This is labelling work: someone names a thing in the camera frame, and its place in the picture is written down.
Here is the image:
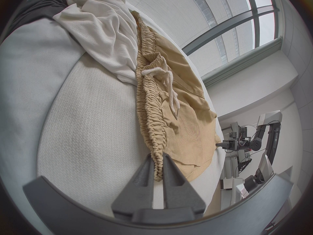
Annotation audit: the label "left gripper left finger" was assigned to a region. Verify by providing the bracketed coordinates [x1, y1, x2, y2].
[111, 153, 157, 217]

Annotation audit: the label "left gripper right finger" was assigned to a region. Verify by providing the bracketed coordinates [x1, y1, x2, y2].
[161, 153, 206, 218]

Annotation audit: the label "tan shorts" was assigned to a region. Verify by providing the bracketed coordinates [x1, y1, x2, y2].
[131, 10, 222, 183]

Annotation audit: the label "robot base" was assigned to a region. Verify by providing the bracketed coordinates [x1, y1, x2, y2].
[220, 153, 274, 205]

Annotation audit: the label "bed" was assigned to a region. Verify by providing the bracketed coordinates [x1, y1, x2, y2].
[37, 16, 224, 218]

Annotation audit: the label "grey-green curtain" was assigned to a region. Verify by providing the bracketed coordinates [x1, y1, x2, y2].
[202, 37, 284, 89]

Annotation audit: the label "window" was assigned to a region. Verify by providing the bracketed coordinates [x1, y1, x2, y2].
[112, 0, 282, 83]

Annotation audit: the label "white garment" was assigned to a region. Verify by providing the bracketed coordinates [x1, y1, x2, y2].
[52, 0, 138, 85]

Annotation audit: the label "black garment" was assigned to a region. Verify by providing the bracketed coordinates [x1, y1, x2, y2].
[5, 0, 71, 41]

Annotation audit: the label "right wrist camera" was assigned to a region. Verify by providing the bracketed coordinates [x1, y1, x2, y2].
[229, 123, 239, 139]

